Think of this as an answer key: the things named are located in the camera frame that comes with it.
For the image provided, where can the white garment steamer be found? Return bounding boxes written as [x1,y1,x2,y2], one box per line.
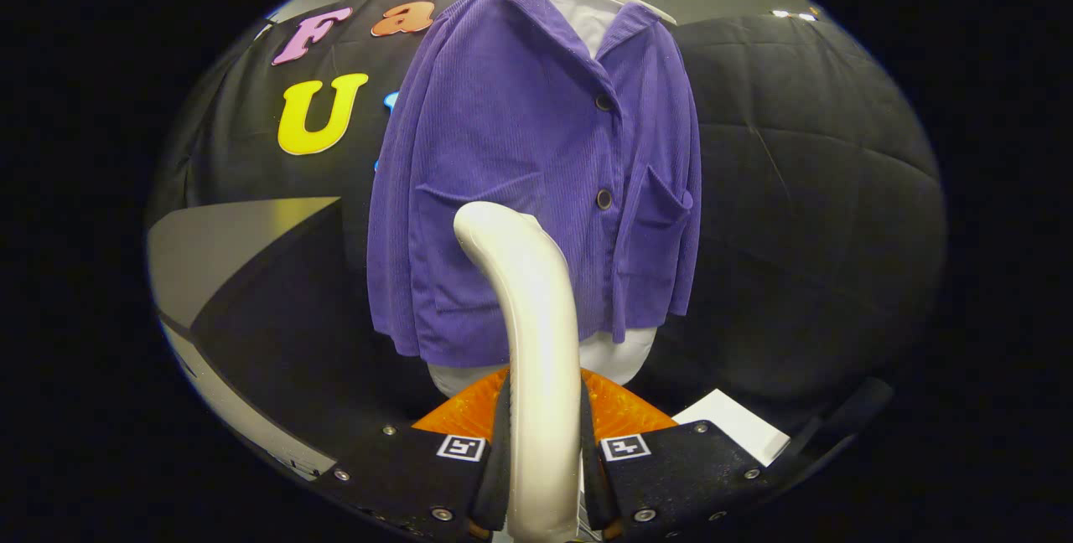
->
[454,201,583,543]

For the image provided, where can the grey cabinet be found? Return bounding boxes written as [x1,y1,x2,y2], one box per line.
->
[147,197,420,481]

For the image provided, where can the white mannequin torso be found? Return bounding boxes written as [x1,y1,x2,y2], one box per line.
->
[428,0,659,398]

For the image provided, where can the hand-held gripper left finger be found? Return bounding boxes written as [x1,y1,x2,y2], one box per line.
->
[314,367,514,542]

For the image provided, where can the purple corduroy jacket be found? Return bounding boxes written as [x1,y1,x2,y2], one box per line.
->
[366,0,703,368]

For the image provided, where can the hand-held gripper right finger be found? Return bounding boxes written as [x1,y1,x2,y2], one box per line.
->
[578,367,787,542]

